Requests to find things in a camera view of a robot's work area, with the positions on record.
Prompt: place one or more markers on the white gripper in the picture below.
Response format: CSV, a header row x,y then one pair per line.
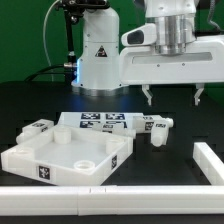
x,y
202,62

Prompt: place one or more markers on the white front obstacle wall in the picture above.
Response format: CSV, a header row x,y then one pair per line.
x,y
111,200

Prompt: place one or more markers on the black camera stand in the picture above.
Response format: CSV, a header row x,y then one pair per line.
x,y
73,12

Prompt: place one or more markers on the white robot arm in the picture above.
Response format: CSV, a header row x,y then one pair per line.
x,y
165,50

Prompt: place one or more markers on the white obstacle wall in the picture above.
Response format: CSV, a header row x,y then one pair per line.
x,y
111,200
209,163

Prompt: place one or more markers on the white marker base plate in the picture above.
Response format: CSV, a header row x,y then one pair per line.
x,y
87,119

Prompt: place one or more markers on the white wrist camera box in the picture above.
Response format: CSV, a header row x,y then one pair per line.
x,y
141,36

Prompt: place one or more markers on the white square table top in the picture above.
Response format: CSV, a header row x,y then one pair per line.
x,y
68,156

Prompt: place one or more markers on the white right obstacle wall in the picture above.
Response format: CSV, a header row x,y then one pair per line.
x,y
209,163

